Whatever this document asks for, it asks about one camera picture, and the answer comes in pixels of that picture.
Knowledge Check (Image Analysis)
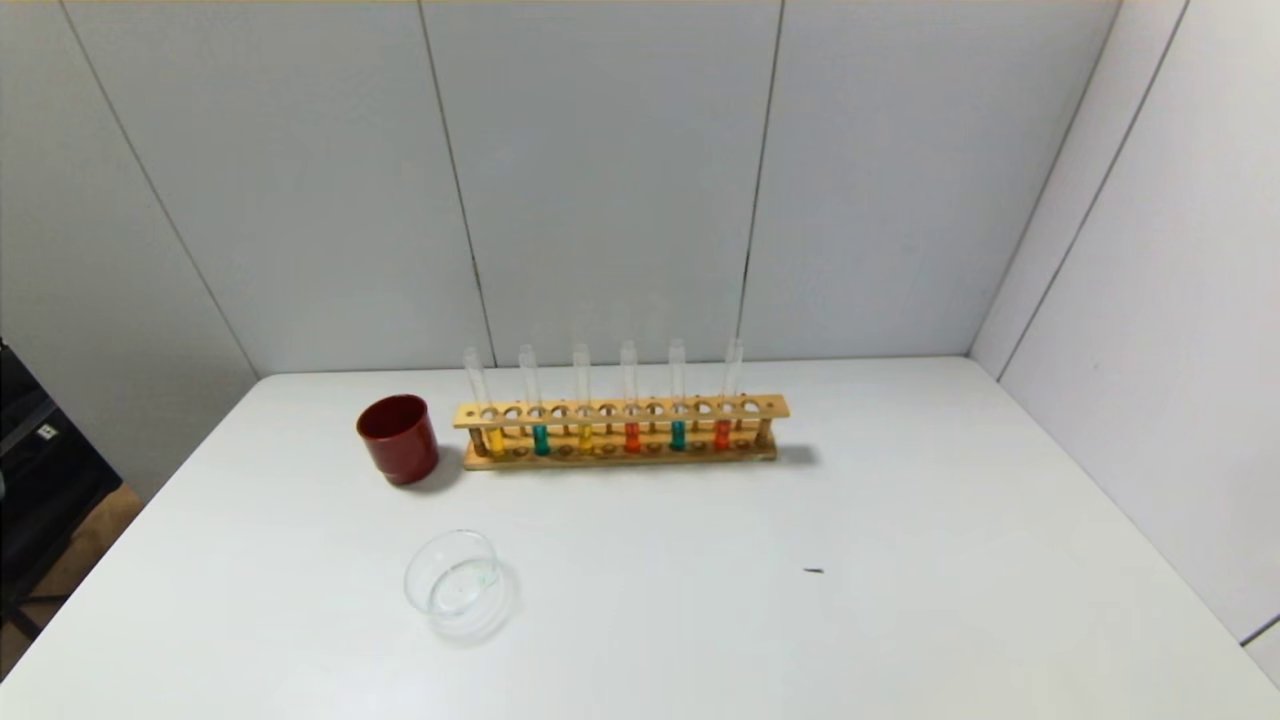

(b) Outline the blue pigment glass test tube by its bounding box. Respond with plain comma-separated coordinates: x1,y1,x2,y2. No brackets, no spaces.
668,339,688,452
518,344,551,457

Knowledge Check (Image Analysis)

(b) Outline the yellow pigment glass test tube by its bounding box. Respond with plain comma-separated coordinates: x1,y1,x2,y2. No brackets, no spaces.
463,347,507,459
572,343,595,456

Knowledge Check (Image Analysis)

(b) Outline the orange pigment glass test tube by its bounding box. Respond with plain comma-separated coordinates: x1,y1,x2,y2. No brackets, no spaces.
714,338,745,451
620,340,641,454

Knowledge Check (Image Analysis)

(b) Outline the wooden test tube rack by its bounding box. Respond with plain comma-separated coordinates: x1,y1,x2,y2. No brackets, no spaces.
452,394,791,471

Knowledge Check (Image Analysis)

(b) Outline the dark red plastic cup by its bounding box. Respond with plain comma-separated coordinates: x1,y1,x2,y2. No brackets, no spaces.
356,394,440,487

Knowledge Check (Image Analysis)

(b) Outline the clear glass dish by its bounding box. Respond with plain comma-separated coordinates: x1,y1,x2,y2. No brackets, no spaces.
403,530,514,641

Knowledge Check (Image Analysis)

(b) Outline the black equipment cart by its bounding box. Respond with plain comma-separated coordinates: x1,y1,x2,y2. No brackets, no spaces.
0,340,123,641

